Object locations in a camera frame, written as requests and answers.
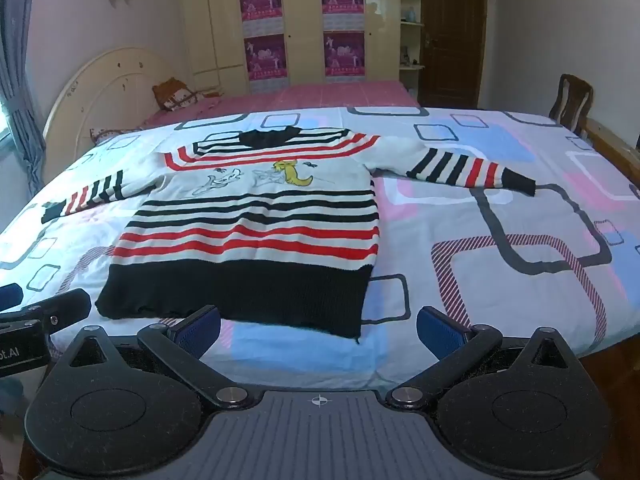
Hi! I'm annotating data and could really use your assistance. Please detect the cream rounded headboard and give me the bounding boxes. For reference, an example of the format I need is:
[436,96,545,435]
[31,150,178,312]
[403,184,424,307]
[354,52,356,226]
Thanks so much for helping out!
[44,47,193,181]

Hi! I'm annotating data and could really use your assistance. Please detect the cream wardrobe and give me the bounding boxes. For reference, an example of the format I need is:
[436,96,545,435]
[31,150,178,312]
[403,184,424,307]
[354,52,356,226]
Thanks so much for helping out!
[177,0,402,96]

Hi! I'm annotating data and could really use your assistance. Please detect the wooden bed frame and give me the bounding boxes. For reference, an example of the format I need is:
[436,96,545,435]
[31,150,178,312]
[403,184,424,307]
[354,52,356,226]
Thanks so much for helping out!
[575,117,640,461]

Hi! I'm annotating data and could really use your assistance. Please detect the pink bed sheet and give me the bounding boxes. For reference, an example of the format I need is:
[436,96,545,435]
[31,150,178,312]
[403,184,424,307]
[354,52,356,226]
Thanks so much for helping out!
[132,80,423,128]

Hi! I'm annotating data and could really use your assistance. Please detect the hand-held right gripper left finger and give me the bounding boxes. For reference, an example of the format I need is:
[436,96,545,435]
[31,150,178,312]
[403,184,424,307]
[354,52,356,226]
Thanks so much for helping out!
[67,305,263,411]

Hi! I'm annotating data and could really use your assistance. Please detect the small patterned pillow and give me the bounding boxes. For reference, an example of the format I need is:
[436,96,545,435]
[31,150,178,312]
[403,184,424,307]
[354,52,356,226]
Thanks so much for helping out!
[90,126,144,144]

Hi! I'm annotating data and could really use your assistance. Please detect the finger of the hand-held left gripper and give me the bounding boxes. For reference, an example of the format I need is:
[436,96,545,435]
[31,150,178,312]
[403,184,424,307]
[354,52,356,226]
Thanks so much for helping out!
[20,289,94,335]
[0,283,24,312]

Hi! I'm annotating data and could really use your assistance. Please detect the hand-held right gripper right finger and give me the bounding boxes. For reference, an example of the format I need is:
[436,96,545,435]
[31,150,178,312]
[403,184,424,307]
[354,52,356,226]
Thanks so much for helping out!
[386,305,576,409]

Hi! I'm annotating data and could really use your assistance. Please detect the striped knit sweater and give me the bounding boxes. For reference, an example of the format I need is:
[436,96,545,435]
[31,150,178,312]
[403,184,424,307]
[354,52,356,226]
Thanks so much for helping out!
[40,127,537,345]

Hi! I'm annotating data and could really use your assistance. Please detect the orange printed pillow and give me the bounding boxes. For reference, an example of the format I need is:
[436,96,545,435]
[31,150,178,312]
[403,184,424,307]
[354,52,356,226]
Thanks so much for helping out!
[152,77,224,112]

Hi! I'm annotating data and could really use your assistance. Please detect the blue grey curtain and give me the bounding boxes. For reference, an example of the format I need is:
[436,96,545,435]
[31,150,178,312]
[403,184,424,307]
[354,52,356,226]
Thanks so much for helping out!
[0,0,47,197]

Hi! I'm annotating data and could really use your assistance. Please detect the wooden chair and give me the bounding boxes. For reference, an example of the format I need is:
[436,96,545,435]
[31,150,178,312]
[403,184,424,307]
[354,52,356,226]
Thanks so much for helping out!
[548,73,595,137]

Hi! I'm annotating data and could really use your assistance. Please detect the cream corner shelf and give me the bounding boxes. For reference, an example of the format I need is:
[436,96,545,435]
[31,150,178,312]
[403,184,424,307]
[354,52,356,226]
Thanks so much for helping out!
[398,0,427,95]

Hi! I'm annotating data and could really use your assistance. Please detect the dark wooden door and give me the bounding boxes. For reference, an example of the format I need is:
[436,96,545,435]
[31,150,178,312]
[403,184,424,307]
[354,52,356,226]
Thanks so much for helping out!
[417,0,489,109]

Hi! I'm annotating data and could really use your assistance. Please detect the patterned white bed sheet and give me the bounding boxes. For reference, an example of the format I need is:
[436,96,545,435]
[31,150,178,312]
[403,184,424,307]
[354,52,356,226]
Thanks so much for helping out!
[0,106,640,391]

